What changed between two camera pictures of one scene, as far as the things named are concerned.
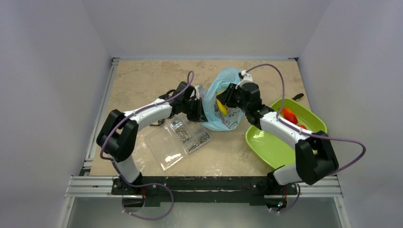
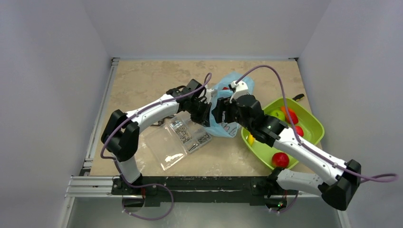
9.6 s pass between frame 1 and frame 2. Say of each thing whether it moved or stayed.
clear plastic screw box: stayed
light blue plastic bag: moved
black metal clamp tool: stayed
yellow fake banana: moved
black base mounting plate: stayed
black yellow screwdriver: stayed
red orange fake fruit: stayed
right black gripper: moved
